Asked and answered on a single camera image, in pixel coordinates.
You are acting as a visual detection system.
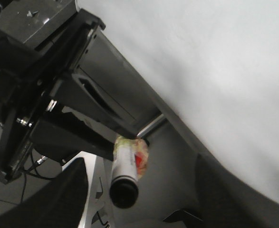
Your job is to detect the black cable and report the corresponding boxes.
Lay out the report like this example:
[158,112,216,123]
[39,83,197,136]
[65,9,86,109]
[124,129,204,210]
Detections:
[20,152,57,205]

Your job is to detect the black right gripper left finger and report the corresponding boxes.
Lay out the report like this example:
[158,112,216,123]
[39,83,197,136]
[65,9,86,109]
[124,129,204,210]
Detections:
[29,112,114,163]

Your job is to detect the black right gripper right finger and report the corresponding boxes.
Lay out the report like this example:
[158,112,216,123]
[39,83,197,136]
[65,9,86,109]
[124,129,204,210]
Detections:
[50,74,137,139]

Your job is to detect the white whiteboard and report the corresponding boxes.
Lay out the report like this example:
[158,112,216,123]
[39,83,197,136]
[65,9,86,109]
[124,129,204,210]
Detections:
[78,0,279,203]

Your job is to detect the white dry-erase marker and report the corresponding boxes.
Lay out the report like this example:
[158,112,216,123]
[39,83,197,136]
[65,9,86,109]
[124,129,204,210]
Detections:
[109,136,139,209]

